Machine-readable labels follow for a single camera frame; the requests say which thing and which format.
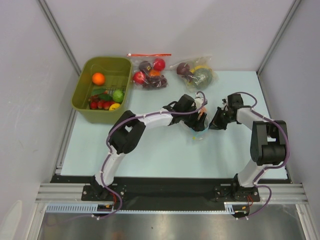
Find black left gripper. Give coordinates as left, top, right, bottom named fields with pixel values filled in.
left=181, top=105, right=207, bottom=132

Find clear zip top bag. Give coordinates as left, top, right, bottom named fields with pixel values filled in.
left=182, top=107, right=210, bottom=141

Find green fake fruit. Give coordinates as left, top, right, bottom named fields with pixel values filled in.
left=112, top=89, right=125, bottom=104

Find yellow fake lemon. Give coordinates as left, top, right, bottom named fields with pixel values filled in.
left=108, top=103, right=121, bottom=111

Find orange fake fruit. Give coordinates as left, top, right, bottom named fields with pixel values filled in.
left=91, top=72, right=106, bottom=86
left=197, top=107, right=207, bottom=119

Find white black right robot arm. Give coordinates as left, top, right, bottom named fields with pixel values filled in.
left=209, top=92, right=290, bottom=201

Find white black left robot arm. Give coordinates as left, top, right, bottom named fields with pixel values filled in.
left=90, top=91, right=208, bottom=200

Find clear bag with melon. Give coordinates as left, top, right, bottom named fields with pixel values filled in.
left=169, top=55, right=219, bottom=92

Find red zip bag of food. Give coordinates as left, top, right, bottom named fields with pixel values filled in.
left=127, top=53, right=172, bottom=90

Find red fake strawberries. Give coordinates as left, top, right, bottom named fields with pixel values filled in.
left=88, top=87, right=116, bottom=111

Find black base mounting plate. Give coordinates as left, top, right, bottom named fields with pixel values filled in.
left=49, top=174, right=293, bottom=211

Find olive green plastic bin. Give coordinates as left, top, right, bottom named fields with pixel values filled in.
left=71, top=56, right=133, bottom=124

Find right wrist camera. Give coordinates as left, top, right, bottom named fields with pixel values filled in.
left=221, top=98, right=229, bottom=111

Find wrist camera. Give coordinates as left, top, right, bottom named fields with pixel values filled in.
left=194, top=91, right=208, bottom=111
left=221, top=98, right=229, bottom=111

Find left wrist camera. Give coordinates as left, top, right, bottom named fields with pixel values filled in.
left=194, top=91, right=208, bottom=111

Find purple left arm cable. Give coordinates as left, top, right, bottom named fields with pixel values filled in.
left=47, top=90, right=206, bottom=221

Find white cable duct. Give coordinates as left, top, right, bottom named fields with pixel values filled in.
left=46, top=201, right=248, bottom=214

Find aluminium frame rail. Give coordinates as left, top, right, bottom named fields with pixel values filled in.
left=35, top=183, right=308, bottom=204

